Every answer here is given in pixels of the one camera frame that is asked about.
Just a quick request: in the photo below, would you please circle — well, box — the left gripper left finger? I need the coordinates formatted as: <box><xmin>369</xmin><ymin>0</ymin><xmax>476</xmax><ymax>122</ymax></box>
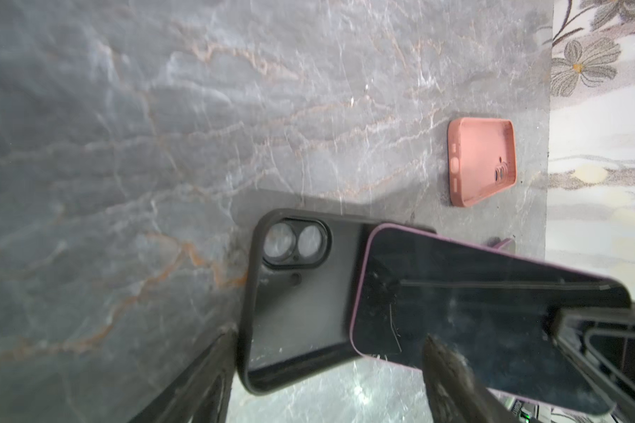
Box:
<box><xmin>132</xmin><ymin>329</ymin><xmax>237</xmax><ymax>423</ymax></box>

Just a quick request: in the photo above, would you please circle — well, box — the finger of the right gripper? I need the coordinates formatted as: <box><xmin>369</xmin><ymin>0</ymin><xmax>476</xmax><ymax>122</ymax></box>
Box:
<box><xmin>551</xmin><ymin>305</ymin><xmax>635</xmax><ymax>422</ymax></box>

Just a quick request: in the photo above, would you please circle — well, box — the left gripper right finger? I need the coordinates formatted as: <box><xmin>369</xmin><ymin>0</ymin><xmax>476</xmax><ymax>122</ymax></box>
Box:
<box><xmin>422</xmin><ymin>336</ymin><xmax>518</xmax><ymax>423</ymax></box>

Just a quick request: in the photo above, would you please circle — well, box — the black phone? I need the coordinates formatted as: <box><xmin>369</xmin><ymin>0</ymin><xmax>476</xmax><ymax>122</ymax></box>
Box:
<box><xmin>350</xmin><ymin>224</ymin><xmax>631</xmax><ymax>415</ymax></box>

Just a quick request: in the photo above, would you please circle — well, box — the black phone case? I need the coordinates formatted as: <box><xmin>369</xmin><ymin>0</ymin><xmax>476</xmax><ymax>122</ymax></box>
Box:
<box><xmin>236</xmin><ymin>208</ymin><xmax>437</xmax><ymax>397</ymax></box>

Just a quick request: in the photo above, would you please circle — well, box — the pink phone case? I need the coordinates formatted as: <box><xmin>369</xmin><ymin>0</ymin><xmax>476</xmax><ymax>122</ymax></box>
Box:
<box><xmin>447</xmin><ymin>117</ymin><xmax>518</xmax><ymax>208</ymax></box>

